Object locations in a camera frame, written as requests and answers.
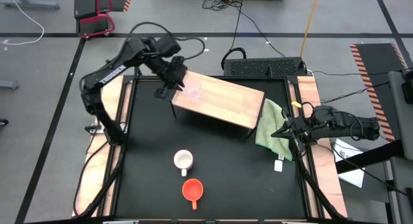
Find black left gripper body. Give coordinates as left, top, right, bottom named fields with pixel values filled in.
left=154, top=55, right=188, bottom=99

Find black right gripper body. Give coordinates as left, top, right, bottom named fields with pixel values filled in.
left=281, top=107, right=313, bottom=159

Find clear glass cup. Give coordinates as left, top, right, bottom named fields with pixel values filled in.
left=184, top=79, right=203, bottom=103

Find grey patterned white mug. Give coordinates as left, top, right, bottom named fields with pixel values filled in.
left=173, top=148, right=194, bottom=178

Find orange plastic mug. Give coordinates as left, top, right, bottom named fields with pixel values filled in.
left=181, top=178, right=205, bottom=211

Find light wooden shelf board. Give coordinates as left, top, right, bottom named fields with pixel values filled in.
left=170, top=70, right=266, bottom=130

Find light green cloth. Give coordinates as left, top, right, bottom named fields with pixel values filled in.
left=254, top=97, right=294, bottom=162

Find small white tag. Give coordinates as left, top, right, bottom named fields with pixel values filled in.
left=274, top=152, right=285, bottom=172

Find wooden side board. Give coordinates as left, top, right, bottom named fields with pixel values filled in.
left=71, top=75, right=133, bottom=218
left=296, top=76, right=348, bottom=218

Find black perforated computer case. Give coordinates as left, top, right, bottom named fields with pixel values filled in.
left=222, top=57, right=308, bottom=77

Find white paper sheet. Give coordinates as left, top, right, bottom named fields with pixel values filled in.
left=332, top=138, right=366, bottom=188

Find black beam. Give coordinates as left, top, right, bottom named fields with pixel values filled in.
left=335, top=139, right=405, bottom=175

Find black silver clamp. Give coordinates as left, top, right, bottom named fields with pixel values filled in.
left=84, top=123, right=106, bottom=136

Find large hazard striped black mat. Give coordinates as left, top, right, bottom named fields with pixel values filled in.
left=350, top=43, right=409, bottom=143

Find grey desk panel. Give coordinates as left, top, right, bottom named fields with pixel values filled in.
left=387, top=70, right=413, bottom=224

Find red and black cart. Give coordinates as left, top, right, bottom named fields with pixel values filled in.
left=74, top=0, right=116, bottom=39

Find black desk device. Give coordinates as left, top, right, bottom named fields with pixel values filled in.
left=401, top=68, right=413, bottom=105

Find grey metal table foot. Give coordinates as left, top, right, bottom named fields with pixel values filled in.
left=0, top=0, right=61, bottom=10
left=0, top=80, right=19, bottom=90

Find black table frame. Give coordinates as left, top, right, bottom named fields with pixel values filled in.
left=108, top=74, right=323, bottom=223

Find black diagonal frame strut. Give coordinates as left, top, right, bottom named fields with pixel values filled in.
left=77, top=145, right=127, bottom=218
left=294, top=146, right=348, bottom=222

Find looped black cable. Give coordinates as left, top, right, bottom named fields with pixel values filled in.
left=221, top=1, right=248, bottom=72

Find tangled black cables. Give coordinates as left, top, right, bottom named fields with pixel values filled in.
left=201, top=0, right=248, bottom=12

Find yellow floor cable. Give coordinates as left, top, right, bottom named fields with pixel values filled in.
left=299, top=0, right=321, bottom=59

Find white floor cable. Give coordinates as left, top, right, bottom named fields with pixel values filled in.
left=0, top=0, right=45, bottom=46

